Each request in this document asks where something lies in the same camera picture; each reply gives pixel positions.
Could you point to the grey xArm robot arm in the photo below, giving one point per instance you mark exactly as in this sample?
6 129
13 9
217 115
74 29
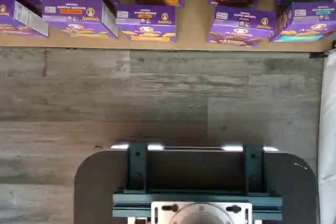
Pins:
202 214

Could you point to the silver mounting plate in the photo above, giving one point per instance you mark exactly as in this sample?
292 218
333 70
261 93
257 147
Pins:
162 216

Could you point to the green aluminium frame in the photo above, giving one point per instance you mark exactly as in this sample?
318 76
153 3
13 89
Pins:
136 166

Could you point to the black shelf bracket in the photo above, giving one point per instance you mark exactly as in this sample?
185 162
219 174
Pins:
318 54

